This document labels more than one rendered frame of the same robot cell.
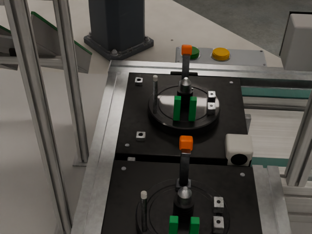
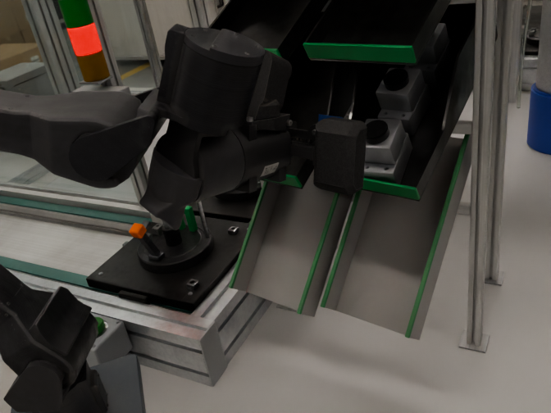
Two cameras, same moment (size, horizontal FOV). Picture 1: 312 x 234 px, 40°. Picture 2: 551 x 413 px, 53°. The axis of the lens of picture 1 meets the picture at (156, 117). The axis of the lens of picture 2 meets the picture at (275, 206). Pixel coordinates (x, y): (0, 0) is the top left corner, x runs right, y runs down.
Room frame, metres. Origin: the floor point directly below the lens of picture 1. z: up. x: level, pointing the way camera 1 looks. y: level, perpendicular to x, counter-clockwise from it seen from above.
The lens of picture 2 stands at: (1.30, 0.54, 1.52)
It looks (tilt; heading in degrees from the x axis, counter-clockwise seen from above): 30 degrees down; 209
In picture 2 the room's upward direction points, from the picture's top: 10 degrees counter-clockwise
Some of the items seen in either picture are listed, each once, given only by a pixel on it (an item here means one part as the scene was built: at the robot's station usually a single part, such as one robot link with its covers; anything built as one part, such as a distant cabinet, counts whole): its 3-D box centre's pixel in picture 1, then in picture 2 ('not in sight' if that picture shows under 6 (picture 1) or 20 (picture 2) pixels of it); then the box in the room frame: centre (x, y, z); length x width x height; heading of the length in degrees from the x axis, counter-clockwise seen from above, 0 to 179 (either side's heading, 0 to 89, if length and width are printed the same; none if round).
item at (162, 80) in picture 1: (183, 114); (178, 254); (0.63, -0.05, 0.96); 0.24 x 0.24 x 0.02; 87
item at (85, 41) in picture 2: not in sight; (84, 38); (0.50, -0.24, 1.33); 0.05 x 0.05 x 0.05
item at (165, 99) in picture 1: (184, 107); (175, 246); (0.63, -0.05, 0.98); 0.14 x 0.14 x 0.02
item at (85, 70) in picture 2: not in sight; (93, 65); (0.50, -0.24, 1.28); 0.05 x 0.05 x 0.05
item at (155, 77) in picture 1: (154, 94); (202, 217); (0.60, 0.00, 1.03); 0.01 x 0.01 x 0.08
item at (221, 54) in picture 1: (220, 55); not in sight; (0.84, -0.15, 0.96); 0.04 x 0.04 x 0.02
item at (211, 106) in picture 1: (211, 108); (158, 229); (0.61, -0.10, 1.00); 0.02 x 0.01 x 0.02; 177
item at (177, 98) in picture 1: (177, 108); (190, 219); (0.59, -0.04, 1.01); 0.01 x 0.01 x 0.05; 87
